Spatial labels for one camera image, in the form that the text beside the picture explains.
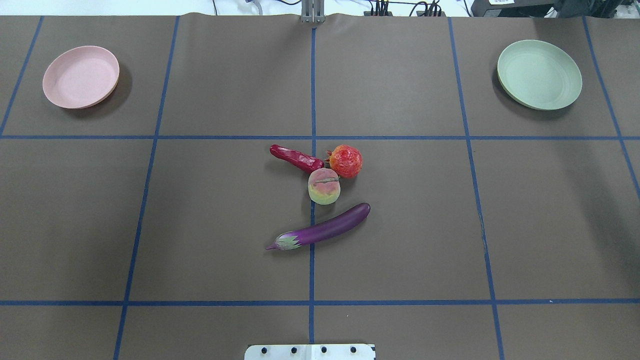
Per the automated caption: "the peach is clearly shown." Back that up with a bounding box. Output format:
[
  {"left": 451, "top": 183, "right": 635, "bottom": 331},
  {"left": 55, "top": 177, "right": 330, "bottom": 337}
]
[{"left": 307, "top": 168, "right": 341, "bottom": 205}]

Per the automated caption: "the red chili pepper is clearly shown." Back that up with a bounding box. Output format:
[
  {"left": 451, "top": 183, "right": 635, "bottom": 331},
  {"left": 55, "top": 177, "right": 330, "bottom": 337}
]
[{"left": 269, "top": 144, "right": 325, "bottom": 174}]

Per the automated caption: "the red pomegranate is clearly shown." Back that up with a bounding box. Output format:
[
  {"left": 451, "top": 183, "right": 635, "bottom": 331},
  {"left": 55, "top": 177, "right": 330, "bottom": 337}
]
[{"left": 326, "top": 145, "right": 363, "bottom": 179}]

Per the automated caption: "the purple eggplant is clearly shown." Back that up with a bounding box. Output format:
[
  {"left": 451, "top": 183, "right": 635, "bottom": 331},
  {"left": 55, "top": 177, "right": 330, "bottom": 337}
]
[{"left": 265, "top": 202, "right": 371, "bottom": 251}]

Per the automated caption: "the brown table mat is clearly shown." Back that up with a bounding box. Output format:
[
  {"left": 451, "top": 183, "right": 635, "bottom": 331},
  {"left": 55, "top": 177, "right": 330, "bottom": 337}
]
[{"left": 1, "top": 13, "right": 639, "bottom": 360}]

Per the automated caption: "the black power strip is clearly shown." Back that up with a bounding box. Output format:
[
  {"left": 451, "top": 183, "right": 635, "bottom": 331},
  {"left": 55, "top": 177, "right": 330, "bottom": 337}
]
[{"left": 362, "top": 9, "right": 447, "bottom": 18}]

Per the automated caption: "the green plate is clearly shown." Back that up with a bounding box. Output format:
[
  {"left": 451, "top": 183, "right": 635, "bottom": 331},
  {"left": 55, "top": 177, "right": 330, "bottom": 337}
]
[{"left": 496, "top": 39, "right": 583, "bottom": 111}]

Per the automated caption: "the pink plate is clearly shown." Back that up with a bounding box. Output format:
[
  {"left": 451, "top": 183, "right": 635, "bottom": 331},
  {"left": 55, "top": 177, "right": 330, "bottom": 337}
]
[{"left": 42, "top": 45, "right": 121, "bottom": 110}]

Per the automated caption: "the aluminium post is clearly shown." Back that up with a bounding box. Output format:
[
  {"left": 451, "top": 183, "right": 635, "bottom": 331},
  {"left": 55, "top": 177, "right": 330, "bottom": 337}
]
[{"left": 301, "top": 0, "right": 326, "bottom": 24}]

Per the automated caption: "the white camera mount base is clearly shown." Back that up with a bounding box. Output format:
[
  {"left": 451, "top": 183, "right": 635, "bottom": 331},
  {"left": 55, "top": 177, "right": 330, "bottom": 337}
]
[{"left": 244, "top": 343, "right": 377, "bottom": 360}]

